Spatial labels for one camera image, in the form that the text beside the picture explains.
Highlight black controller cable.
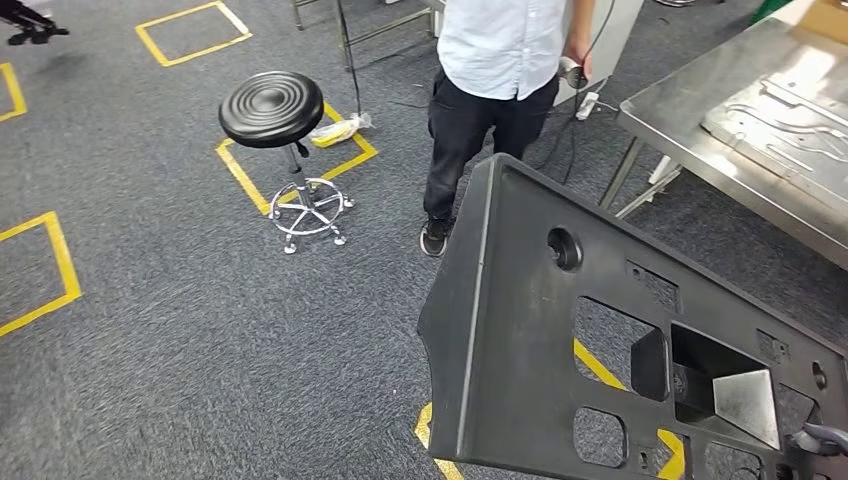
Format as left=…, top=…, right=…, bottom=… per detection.
left=529, top=0, right=617, bottom=187

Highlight thin dark metal pole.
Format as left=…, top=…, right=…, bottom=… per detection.
left=334, top=0, right=364, bottom=117

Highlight clear bag yellow contents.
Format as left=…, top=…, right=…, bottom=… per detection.
left=307, top=112, right=374, bottom=148

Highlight person's left hand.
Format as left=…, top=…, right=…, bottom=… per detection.
left=563, top=42, right=595, bottom=83

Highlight yellow floor tape outline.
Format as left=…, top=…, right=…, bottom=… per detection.
left=135, top=0, right=253, bottom=68
left=0, top=62, right=28, bottom=123

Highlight handheld grey button controller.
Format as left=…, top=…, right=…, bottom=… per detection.
left=558, top=56, right=590, bottom=91

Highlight white power strip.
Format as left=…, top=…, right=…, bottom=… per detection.
left=574, top=91, right=601, bottom=122
left=647, top=155, right=684, bottom=187

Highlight person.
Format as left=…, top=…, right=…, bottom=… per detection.
left=419, top=0, right=598, bottom=258

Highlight green object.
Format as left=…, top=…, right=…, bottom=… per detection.
left=750, top=0, right=794, bottom=26

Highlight black round stool chrome base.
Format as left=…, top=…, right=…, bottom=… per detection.
left=218, top=70, right=356, bottom=256

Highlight stainless steel workbench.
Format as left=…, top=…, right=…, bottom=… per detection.
left=599, top=16, right=848, bottom=273

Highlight small stainless steel table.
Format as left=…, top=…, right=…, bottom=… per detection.
left=291, top=0, right=439, bottom=71

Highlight person's leg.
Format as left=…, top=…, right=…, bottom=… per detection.
left=0, top=0, right=58, bottom=33

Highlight stamped silver metal panel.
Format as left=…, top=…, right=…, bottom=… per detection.
left=700, top=49, right=848, bottom=213

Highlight black plastic plate bracket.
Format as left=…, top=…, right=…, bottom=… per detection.
left=417, top=153, right=848, bottom=480

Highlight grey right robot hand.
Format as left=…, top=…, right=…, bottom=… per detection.
left=788, top=422, right=848, bottom=458

